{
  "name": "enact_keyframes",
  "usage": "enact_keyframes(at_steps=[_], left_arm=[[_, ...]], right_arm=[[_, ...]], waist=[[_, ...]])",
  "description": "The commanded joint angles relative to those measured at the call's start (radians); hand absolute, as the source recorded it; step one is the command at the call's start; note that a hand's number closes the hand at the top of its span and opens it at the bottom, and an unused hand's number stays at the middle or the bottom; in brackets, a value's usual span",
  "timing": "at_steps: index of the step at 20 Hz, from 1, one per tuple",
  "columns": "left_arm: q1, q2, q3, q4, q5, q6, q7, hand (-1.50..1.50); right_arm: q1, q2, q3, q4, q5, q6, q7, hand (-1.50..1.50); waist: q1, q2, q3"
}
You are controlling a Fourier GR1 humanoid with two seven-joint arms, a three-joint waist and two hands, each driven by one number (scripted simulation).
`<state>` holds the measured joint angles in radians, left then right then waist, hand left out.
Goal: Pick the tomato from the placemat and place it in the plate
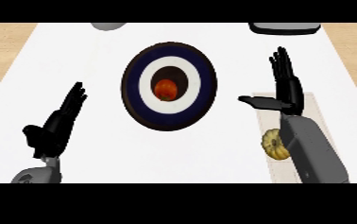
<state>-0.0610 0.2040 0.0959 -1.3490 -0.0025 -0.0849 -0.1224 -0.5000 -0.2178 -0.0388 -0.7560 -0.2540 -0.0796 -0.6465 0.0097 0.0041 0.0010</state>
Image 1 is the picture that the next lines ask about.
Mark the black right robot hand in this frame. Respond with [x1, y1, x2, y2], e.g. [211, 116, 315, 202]
[237, 45, 305, 116]

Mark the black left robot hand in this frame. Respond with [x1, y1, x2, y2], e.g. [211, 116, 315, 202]
[20, 81, 90, 160]

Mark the blue and white ringed plate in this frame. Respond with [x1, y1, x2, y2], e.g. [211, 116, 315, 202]
[119, 42, 218, 132]

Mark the pale beige placemat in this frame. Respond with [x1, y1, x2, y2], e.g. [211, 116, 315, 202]
[249, 91, 338, 184]

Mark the red tomato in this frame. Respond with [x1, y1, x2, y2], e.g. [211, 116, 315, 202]
[153, 78, 180, 102]

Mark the dark grey rimmed tray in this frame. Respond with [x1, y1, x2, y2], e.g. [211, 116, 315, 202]
[246, 23, 321, 36]

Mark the yellow ridged squash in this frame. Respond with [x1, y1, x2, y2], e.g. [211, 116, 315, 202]
[261, 128, 292, 162]

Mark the grey rounded object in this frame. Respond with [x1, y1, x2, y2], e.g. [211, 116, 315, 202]
[88, 23, 128, 32]

